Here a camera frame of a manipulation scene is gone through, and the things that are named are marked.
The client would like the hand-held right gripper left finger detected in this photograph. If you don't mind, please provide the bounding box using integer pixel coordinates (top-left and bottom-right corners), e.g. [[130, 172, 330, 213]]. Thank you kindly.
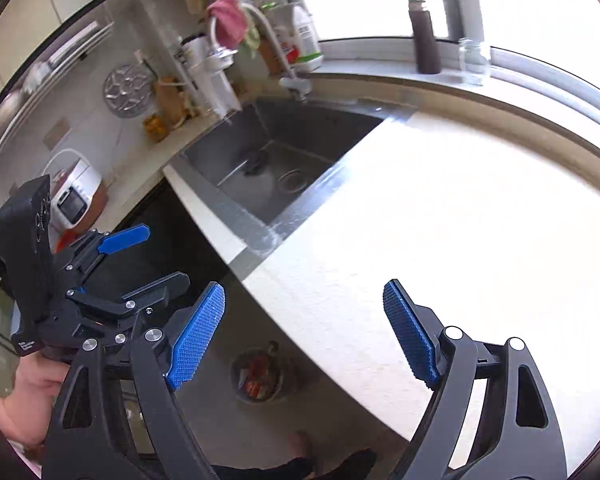
[[41, 281, 226, 480]]

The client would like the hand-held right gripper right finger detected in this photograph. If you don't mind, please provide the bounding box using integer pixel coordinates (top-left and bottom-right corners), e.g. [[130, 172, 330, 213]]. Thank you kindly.
[[383, 279, 568, 480]]

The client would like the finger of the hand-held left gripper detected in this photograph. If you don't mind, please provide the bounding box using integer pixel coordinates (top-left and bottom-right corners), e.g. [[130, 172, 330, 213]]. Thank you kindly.
[[55, 224, 152, 281], [67, 271, 191, 318]]

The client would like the round trash bin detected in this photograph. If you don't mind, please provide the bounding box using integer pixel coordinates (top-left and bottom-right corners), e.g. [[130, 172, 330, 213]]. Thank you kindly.
[[230, 342, 293, 404]]

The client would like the person's left hand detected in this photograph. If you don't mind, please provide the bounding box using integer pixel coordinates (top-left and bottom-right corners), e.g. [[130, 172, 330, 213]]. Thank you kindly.
[[2, 350, 76, 448]]

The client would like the white rice cooker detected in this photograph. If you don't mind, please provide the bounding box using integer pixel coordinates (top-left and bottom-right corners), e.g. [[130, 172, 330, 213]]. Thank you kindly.
[[45, 150, 108, 233]]

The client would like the hanging bag of produce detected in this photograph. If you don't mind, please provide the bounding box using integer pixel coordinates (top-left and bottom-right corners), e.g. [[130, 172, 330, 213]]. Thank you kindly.
[[142, 77, 201, 143]]

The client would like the round metal steamer plate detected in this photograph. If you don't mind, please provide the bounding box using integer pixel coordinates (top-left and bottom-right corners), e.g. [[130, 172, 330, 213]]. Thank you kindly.
[[103, 63, 153, 118]]

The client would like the sink drain strainer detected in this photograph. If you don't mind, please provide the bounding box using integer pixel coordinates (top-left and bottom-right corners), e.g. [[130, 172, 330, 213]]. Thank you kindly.
[[277, 169, 306, 194]]

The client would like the stainless steel sink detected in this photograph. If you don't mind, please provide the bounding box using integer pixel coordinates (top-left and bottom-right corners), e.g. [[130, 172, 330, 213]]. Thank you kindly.
[[180, 100, 386, 235]]

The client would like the white water filter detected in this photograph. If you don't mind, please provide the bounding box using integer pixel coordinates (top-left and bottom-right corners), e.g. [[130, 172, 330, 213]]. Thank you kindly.
[[182, 35, 241, 118]]

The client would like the pink cloth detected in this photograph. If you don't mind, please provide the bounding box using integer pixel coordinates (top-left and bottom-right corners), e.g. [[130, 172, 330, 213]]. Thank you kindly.
[[207, 0, 248, 48]]

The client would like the curved kitchen faucet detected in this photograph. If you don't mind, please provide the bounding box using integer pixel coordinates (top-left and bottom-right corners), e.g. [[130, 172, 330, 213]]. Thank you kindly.
[[207, 2, 313, 103]]

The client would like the white jug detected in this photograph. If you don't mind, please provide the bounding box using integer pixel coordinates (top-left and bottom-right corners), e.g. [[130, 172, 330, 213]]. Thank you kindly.
[[272, 2, 324, 72]]

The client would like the empty glass jar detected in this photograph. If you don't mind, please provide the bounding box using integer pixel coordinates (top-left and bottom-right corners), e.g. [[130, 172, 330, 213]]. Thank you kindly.
[[457, 37, 492, 86]]

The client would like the dark thermos flask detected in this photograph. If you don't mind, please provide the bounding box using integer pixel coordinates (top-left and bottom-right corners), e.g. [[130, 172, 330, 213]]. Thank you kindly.
[[407, 0, 442, 75]]

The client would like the wall dish rack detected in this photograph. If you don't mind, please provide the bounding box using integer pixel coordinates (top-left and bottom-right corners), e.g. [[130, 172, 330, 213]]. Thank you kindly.
[[0, 20, 116, 161]]

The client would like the window frame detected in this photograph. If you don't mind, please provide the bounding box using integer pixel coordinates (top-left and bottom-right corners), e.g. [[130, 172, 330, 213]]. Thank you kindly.
[[270, 0, 600, 126]]

